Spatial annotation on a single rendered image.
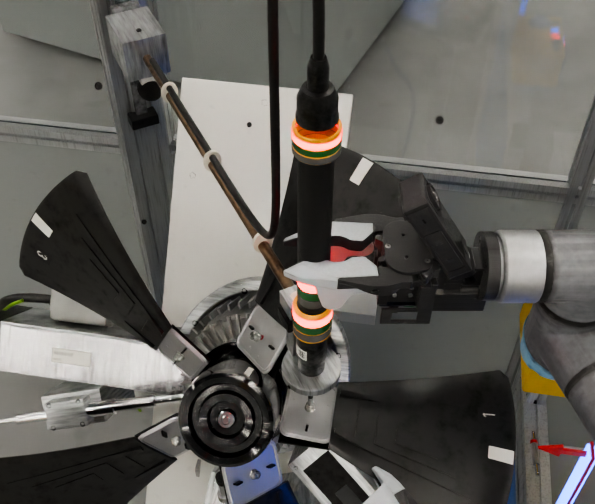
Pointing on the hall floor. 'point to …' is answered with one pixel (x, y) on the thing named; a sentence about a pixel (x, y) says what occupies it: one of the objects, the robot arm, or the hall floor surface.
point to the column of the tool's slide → (140, 159)
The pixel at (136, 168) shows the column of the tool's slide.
